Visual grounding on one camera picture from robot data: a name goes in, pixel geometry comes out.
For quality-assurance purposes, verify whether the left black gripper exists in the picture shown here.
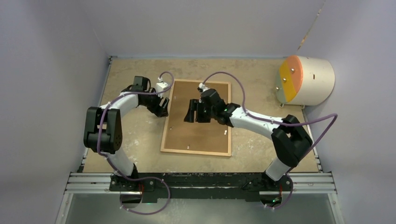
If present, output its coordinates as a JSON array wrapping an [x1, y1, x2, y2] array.
[[141, 88, 169, 117]]

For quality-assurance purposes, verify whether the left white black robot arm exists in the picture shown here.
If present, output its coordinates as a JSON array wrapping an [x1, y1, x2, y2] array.
[[83, 75, 175, 191]]

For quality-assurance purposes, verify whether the aluminium rail frame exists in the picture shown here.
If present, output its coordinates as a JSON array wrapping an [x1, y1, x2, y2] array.
[[56, 172, 344, 224]]

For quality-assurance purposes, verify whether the white cylinder with coloured face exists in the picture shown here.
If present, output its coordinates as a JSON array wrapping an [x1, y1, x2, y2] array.
[[275, 55, 335, 106]]

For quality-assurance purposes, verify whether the light wooden picture frame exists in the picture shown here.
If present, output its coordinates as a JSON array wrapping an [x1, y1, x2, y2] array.
[[160, 78, 232, 157]]

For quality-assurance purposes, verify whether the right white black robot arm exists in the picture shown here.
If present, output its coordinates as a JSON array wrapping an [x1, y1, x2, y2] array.
[[184, 85, 313, 190]]

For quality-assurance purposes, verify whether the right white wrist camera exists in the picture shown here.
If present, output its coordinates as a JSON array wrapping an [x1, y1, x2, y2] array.
[[198, 83, 210, 93]]

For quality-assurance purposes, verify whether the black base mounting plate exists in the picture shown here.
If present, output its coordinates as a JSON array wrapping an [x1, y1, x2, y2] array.
[[109, 172, 292, 203]]

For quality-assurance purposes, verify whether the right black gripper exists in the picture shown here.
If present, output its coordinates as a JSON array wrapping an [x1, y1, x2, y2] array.
[[185, 98, 217, 123]]

